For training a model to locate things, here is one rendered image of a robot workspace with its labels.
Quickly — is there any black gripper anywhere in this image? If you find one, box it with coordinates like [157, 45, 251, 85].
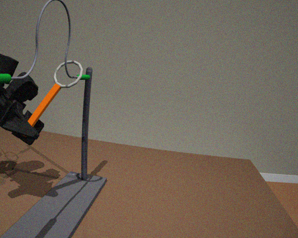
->
[0, 85, 44, 145]

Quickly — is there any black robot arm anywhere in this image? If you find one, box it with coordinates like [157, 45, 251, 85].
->
[0, 54, 38, 108]

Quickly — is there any grey loop with orange handle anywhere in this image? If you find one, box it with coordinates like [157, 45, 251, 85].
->
[28, 60, 83, 127]

